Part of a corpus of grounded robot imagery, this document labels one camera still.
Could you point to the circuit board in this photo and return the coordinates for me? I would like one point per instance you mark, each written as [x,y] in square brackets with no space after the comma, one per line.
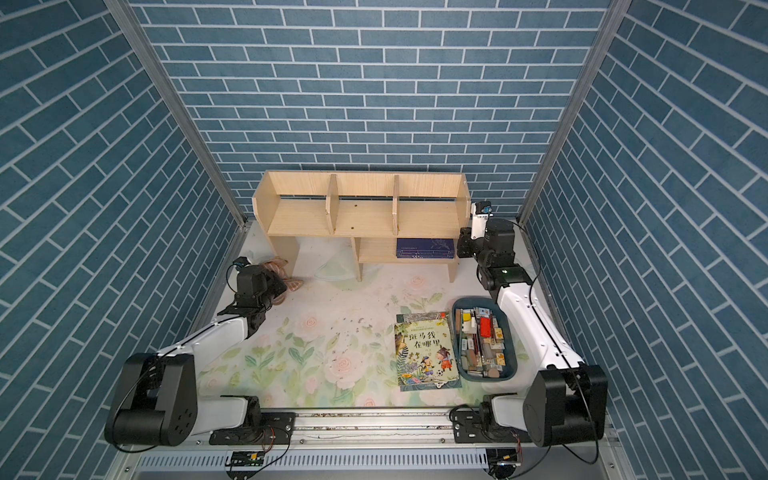
[245,459]
[502,458]

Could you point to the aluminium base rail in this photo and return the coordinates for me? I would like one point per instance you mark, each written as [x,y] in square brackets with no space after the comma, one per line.
[366,429]

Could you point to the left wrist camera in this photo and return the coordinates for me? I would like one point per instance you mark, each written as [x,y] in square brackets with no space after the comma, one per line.
[241,262]

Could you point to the dark blue book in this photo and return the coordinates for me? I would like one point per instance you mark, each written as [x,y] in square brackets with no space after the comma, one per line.
[424,248]

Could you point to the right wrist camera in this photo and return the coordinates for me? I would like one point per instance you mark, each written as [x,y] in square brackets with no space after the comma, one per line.
[481,212]

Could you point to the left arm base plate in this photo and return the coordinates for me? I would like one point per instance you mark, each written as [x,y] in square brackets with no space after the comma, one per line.
[274,428]

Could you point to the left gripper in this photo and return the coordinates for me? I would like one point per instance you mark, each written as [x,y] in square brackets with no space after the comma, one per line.
[276,282]

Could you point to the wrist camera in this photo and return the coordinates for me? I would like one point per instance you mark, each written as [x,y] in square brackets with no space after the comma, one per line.
[241,262]
[481,212]

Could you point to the children's picture book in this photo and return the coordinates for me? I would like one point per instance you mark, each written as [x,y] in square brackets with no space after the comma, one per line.
[424,355]

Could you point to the teal tray of items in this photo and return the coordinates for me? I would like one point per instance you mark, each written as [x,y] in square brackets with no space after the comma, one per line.
[482,341]

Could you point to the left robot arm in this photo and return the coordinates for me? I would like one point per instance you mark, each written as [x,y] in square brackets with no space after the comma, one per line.
[156,400]

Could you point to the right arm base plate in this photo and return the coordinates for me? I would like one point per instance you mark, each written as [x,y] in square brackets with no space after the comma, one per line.
[470,425]

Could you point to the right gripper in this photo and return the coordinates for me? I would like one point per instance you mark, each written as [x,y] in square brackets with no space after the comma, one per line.
[466,241]

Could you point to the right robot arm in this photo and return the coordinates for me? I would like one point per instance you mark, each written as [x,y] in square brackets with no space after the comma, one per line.
[540,389]

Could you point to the right circuit board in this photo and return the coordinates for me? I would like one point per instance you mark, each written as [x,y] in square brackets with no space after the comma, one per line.
[502,458]

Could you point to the light wooden bookshelf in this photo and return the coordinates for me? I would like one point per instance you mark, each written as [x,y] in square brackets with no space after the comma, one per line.
[372,210]

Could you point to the left circuit board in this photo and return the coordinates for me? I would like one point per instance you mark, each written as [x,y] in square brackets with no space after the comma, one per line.
[245,459]

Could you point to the floral table mat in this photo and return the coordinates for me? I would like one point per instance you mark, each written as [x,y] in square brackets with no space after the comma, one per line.
[331,343]

